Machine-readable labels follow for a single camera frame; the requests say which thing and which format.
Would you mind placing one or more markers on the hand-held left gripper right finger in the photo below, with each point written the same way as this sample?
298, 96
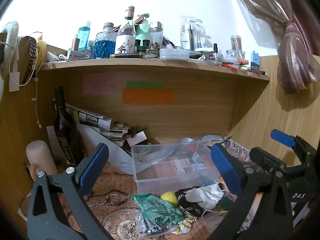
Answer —
225, 170

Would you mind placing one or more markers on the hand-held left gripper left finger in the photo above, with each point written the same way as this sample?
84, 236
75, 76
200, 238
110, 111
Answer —
93, 167

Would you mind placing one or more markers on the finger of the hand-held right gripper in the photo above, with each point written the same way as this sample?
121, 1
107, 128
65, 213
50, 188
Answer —
282, 138
265, 158

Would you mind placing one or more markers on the black patterned scrunchie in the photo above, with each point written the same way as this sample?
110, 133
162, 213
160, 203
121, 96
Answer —
183, 201

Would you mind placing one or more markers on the clear plastic box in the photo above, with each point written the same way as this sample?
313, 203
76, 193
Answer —
172, 172

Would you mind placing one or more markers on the yellow soft ball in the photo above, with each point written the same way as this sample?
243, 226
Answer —
169, 198

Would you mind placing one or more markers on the white floral scrunchie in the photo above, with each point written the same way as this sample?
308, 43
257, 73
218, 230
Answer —
182, 227

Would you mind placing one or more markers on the green striped cloth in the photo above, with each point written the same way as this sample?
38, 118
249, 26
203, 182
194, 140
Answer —
155, 207

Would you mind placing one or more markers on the clear bag of beads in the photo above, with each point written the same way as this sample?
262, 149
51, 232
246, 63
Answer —
152, 226

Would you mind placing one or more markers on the white paper sheet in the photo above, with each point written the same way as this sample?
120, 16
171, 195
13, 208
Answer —
110, 150

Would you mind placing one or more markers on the vintage newspaper print mat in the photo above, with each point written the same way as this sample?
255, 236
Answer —
112, 185

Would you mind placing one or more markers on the stack of papers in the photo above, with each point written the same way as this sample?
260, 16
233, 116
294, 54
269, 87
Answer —
100, 122

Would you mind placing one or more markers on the dark wine bottle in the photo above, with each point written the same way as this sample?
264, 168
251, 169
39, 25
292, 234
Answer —
63, 130

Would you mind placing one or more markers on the white receipt strip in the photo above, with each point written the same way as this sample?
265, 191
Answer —
53, 140

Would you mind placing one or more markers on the beige cylinder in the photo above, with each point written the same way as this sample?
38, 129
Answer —
41, 157

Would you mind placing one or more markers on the white card with black clip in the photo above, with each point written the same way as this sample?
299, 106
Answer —
138, 138

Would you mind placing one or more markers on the wooden shelf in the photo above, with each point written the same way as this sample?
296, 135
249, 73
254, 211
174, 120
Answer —
195, 97

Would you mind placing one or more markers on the small blue box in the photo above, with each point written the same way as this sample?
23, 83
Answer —
255, 61

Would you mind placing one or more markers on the pink sticky note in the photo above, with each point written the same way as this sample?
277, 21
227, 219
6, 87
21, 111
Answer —
99, 85

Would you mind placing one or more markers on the striped brown curtain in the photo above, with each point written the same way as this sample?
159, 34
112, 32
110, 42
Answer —
292, 55

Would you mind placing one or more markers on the orange marker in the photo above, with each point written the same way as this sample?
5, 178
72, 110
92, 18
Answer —
242, 61

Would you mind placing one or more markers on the red pen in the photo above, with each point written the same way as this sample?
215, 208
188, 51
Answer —
230, 66

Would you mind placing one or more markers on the orange sticky note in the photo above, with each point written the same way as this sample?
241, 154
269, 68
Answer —
148, 97

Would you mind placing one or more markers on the green sticky note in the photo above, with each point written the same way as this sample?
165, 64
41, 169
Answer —
144, 84

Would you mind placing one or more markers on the glass jar with sticks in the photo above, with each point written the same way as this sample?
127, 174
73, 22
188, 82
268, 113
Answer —
235, 46

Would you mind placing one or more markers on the nail polish bottle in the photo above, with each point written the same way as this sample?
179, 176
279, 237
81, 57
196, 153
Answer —
215, 52

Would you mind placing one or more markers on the white box with red print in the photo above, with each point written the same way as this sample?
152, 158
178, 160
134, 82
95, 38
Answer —
78, 54

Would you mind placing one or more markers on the white paper tag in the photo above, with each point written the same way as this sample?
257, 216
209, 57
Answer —
14, 82

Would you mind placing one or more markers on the brown pen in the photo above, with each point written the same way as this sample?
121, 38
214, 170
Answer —
127, 55

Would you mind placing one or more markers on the glass decanter with blue liquid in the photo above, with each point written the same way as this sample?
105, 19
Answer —
104, 47

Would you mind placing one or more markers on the black lace headband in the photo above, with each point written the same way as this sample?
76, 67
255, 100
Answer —
31, 60

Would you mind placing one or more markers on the brown cosmetic tube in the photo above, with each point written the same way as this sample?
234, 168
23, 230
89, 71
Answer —
75, 44

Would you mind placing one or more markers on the clear plastic case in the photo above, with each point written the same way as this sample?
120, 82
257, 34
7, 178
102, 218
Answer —
174, 54

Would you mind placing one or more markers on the clear bottle with fox label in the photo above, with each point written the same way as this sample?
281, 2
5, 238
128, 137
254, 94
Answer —
125, 41

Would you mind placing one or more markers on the light blue liquid bottle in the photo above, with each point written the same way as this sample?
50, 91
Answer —
83, 37

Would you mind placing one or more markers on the toothbrush blister package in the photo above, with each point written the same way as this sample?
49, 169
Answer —
186, 33

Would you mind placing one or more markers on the glass jar with silver lid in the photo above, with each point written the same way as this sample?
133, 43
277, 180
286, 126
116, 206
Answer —
156, 36

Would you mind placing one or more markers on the mint green pump bottle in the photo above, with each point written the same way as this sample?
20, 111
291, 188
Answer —
143, 30

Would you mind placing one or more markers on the white fluffy headband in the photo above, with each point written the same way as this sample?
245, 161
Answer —
11, 40

